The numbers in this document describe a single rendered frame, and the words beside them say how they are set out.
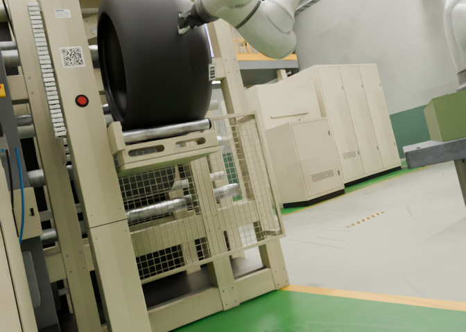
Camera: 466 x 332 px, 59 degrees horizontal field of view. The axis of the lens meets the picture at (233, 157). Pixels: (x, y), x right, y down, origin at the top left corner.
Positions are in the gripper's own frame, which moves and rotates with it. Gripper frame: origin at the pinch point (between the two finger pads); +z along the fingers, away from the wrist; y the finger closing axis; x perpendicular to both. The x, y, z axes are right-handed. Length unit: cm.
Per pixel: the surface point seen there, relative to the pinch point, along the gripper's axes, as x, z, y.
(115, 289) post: 84, 13, 36
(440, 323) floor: 117, -33, -65
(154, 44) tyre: 4.6, 3.1, 10.2
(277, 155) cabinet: 97, 397, -286
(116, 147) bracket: 36.2, 9.3, 27.3
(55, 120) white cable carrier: 24, 23, 43
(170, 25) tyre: -1.8, 4.1, 3.0
